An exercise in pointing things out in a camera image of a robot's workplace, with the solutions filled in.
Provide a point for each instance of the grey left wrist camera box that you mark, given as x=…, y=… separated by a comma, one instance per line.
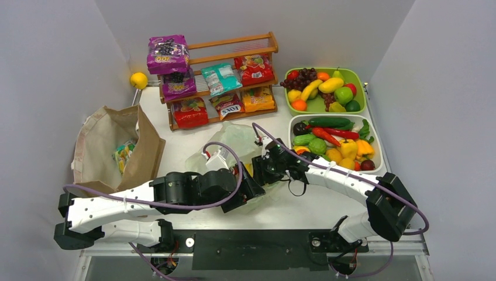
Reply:
x=218, y=160

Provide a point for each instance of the red candy bag bottom shelf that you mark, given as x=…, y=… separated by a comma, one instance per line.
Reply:
x=190, y=113

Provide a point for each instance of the white vegetable basket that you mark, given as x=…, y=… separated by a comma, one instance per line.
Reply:
x=378, y=157

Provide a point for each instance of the light green toy cabbage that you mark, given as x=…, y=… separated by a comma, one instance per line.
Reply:
x=317, y=146

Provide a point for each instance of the teal white snack packet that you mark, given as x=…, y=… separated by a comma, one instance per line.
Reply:
x=220, y=79

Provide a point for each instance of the dark toy eggplant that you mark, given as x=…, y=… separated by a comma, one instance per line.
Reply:
x=300, y=128

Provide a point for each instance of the orange candy bag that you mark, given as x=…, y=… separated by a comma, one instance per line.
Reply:
x=257, y=99

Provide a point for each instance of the light green toy gourd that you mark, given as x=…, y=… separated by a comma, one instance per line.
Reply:
x=303, y=140

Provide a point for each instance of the green Fox's candy bag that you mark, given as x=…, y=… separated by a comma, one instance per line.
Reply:
x=122, y=154

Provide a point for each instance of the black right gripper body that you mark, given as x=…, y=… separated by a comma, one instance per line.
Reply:
x=269, y=171

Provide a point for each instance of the red candy bag middle shelf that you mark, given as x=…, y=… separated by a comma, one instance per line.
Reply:
x=254, y=69

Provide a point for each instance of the red Fox's candy bag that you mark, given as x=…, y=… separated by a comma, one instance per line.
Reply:
x=226, y=104

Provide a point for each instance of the orange toy fruit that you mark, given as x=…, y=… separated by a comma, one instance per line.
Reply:
x=299, y=105

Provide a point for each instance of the purple grape candy bag top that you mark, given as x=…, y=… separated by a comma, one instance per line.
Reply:
x=168, y=54

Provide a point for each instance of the pale green plastic grocery bag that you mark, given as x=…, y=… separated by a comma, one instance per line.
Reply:
x=240, y=138

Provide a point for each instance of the brown paper bag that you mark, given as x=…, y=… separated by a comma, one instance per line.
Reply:
x=100, y=135

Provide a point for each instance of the dark red grape bunch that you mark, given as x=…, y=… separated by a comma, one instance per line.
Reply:
x=298, y=79

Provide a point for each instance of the yellow toy mango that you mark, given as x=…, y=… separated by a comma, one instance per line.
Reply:
x=331, y=85

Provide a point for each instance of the red toy chili pepper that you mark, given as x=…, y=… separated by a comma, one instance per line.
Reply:
x=328, y=134

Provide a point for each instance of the yellow bell pepper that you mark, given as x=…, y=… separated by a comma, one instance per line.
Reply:
x=348, y=148

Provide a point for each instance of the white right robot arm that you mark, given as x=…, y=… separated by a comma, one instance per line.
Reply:
x=389, y=206

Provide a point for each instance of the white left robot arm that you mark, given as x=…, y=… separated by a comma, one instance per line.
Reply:
x=114, y=218

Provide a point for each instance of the purple candy bag middle shelf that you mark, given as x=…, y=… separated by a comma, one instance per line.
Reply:
x=178, y=85

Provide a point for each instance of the green fruit basket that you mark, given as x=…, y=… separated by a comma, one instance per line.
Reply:
x=321, y=103

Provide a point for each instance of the red candy bag shelf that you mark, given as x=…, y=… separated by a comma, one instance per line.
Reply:
x=254, y=69
x=190, y=113

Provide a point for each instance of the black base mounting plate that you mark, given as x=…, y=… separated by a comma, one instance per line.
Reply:
x=260, y=249

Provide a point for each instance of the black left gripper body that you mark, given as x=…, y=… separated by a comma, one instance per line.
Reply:
x=245, y=193

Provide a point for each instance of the green apple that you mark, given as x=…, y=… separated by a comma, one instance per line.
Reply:
x=343, y=95

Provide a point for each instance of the green toy cucumber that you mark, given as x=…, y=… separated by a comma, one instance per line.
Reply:
x=329, y=122

